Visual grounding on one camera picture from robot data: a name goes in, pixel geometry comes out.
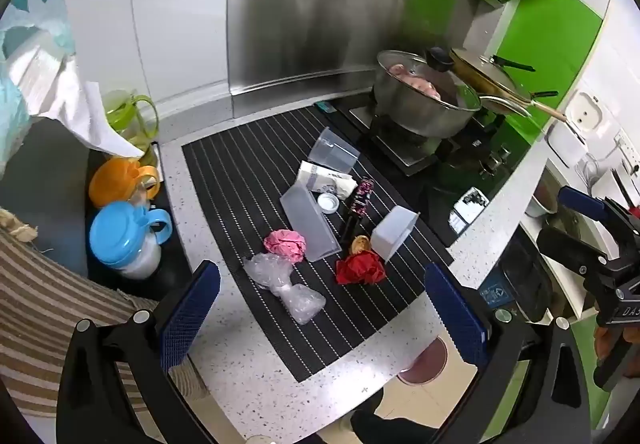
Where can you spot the red kitchen item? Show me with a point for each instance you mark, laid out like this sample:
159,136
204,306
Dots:
634,212

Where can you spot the orange lid jar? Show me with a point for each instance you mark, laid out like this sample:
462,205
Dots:
115,179

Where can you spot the blue lid jar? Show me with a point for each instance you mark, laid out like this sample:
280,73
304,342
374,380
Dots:
122,234

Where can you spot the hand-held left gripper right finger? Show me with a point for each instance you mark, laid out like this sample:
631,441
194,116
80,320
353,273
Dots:
455,319

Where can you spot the clear plastic cup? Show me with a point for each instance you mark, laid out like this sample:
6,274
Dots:
332,152

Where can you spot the black gas stove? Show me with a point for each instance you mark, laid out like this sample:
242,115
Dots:
450,184

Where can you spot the white printed paper packet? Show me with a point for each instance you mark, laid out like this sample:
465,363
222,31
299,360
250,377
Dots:
325,179

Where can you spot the red crumpled paper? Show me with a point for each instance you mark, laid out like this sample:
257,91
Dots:
360,268

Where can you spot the teal patterned cloth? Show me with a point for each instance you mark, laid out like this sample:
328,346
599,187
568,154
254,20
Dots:
15,114

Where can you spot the pink wastebasket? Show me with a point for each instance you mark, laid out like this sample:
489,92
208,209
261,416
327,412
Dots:
425,364

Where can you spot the black bin with blue label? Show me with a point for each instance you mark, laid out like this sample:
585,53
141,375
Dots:
520,279

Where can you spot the long translucent plastic container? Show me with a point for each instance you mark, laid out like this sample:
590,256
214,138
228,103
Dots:
307,219

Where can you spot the person's right hand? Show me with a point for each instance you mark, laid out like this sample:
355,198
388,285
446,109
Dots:
606,341

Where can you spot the white plastic box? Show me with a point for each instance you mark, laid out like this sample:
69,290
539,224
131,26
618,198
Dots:
395,234

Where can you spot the white round cap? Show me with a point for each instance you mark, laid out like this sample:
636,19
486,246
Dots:
329,203

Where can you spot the white printed card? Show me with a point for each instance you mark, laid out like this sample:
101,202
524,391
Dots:
467,210

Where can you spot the glass pot lid black knob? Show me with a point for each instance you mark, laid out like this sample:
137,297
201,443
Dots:
415,74

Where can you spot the white square container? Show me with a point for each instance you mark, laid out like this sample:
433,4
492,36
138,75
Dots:
580,112

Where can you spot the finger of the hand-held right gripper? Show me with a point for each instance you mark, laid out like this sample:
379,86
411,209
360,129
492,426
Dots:
580,200
570,246

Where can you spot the pink paper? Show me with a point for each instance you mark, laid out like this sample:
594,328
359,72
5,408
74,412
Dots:
285,245

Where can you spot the black white-striped mat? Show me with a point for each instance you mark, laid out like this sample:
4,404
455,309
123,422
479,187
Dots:
240,164

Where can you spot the brown striped cloth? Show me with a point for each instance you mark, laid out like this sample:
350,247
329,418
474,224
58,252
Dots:
40,304

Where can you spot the person's right leg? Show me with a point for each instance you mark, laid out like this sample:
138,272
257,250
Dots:
385,426

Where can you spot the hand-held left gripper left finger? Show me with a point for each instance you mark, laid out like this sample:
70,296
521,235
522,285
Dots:
192,309

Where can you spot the crumpled clear plastic bag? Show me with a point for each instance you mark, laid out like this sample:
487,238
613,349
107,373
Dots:
285,286

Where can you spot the walnut shell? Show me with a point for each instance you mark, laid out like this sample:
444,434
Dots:
361,244

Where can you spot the small teal item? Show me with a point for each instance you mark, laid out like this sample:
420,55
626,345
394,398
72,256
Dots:
326,107

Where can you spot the black pink-printed tube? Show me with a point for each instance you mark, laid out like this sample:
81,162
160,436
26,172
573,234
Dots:
357,204

